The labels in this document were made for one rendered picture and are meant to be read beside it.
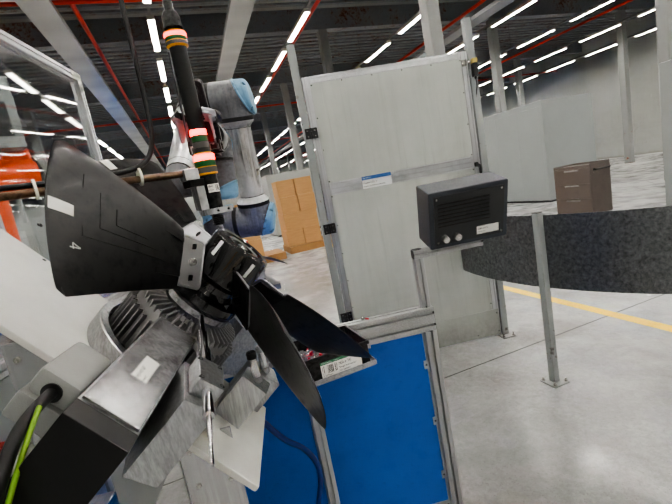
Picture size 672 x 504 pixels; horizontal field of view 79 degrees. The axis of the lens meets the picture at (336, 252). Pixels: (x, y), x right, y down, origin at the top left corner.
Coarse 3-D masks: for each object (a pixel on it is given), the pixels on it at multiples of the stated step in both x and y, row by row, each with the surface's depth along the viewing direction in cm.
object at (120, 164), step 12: (108, 168) 83; (120, 168) 85; (144, 168) 89; (156, 168) 91; (168, 180) 89; (144, 192) 83; (156, 192) 84; (168, 192) 86; (156, 204) 82; (168, 204) 83; (180, 204) 85; (180, 216) 83; (192, 216) 84
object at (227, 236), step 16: (208, 240) 77; (224, 240) 74; (240, 240) 83; (208, 256) 74; (224, 256) 73; (240, 256) 74; (256, 256) 80; (208, 272) 74; (224, 272) 74; (240, 272) 75; (256, 272) 77; (176, 288) 74; (208, 288) 75; (224, 288) 75; (208, 304) 73; (224, 304) 77
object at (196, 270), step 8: (184, 240) 70; (192, 240) 72; (200, 240) 74; (184, 248) 70; (200, 248) 73; (184, 256) 69; (192, 256) 71; (200, 256) 73; (184, 264) 69; (200, 264) 73; (184, 272) 69; (192, 272) 71; (200, 272) 73; (184, 280) 69; (192, 280) 71; (200, 280) 73; (192, 288) 71
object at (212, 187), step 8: (168, 0) 79; (168, 8) 80; (168, 16) 79; (176, 16) 80; (168, 24) 79; (176, 24) 80; (200, 176) 84; (208, 176) 84; (216, 176) 86; (208, 184) 84; (216, 184) 85; (208, 192) 85; (216, 192) 85; (208, 200) 85; (216, 200) 85; (216, 216) 86; (216, 224) 86
